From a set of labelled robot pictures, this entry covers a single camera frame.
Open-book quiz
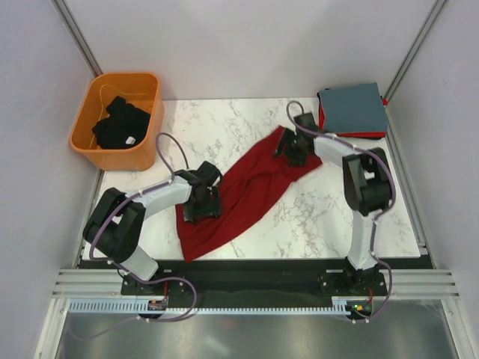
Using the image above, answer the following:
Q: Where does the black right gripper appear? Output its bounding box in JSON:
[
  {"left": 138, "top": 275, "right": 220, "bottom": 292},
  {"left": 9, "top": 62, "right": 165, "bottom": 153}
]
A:
[{"left": 272, "top": 128, "right": 308, "bottom": 168}]

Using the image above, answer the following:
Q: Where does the dark red t shirt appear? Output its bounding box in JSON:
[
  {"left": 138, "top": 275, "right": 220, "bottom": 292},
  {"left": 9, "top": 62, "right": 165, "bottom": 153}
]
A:
[{"left": 175, "top": 126, "right": 322, "bottom": 262}]

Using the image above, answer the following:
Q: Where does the orange plastic laundry basket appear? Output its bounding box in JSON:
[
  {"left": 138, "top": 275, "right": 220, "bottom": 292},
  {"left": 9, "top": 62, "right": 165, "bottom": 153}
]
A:
[{"left": 70, "top": 72, "right": 165, "bottom": 171}]

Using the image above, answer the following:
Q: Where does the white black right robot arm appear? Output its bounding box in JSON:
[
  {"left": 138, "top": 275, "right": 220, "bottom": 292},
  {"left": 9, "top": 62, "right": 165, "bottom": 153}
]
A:
[{"left": 275, "top": 112, "right": 396, "bottom": 295}]

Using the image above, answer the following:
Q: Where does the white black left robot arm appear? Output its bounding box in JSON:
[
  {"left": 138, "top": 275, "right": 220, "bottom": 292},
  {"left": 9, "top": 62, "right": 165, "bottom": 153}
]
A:
[{"left": 83, "top": 161, "right": 222, "bottom": 295}]

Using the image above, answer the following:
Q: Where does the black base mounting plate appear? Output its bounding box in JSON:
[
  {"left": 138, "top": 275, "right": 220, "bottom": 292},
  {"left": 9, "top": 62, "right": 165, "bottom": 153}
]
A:
[{"left": 119, "top": 257, "right": 388, "bottom": 310}]

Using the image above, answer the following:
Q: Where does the folded grey blue t shirt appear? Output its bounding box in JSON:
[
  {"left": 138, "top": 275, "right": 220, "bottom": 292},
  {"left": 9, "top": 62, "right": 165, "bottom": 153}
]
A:
[{"left": 317, "top": 82, "right": 387, "bottom": 135}]

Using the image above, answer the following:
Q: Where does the black t shirt in basket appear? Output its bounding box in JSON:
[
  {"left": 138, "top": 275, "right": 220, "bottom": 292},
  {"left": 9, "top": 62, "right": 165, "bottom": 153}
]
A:
[{"left": 92, "top": 96, "right": 150, "bottom": 150}]

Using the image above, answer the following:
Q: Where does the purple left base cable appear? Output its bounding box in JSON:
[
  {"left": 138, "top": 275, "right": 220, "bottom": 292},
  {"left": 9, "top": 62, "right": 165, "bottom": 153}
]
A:
[{"left": 69, "top": 276, "right": 201, "bottom": 341}]

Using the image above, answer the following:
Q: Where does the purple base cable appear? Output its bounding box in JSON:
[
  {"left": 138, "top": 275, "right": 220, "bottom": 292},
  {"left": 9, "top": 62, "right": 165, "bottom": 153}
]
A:
[
  {"left": 346, "top": 286, "right": 393, "bottom": 325},
  {"left": 69, "top": 276, "right": 201, "bottom": 341}
]

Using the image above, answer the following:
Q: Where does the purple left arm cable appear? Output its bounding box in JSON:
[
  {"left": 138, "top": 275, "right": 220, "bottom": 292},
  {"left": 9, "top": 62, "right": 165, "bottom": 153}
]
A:
[{"left": 89, "top": 132, "right": 192, "bottom": 281}]

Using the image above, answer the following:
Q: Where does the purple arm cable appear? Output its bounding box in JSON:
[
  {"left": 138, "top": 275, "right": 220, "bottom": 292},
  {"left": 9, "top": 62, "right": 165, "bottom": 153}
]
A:
[
  {"left": 89, "top": 132, "right": 192, "bottom": 281},
  {"left": 286, "top": 100, "right": 397, "bottom": 300}
]

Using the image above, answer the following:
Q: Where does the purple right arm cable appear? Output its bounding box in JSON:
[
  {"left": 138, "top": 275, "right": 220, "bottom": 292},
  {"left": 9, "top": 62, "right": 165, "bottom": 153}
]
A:
[{"left": 286, "top": 100, "right": 397, "bottom": 300}]

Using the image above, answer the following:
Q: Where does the white slotted cable duct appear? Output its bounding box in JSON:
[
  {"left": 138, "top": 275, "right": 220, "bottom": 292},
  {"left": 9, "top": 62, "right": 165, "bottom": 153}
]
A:
[{"left": 69, "top": 298, "right": 350, "bottom": 316}]

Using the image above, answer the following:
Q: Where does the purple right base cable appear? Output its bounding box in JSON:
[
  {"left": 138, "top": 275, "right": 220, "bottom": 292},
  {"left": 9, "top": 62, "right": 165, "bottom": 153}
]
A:
[{"left": 346, "top": 286, "right": 393, "bottom": 325}]

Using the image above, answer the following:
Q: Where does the left aluminium frame post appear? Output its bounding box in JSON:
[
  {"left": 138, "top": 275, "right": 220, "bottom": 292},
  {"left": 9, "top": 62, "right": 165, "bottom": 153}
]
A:
[{"left": 51, "top": 0, "right": 103, "bottom": 77}]

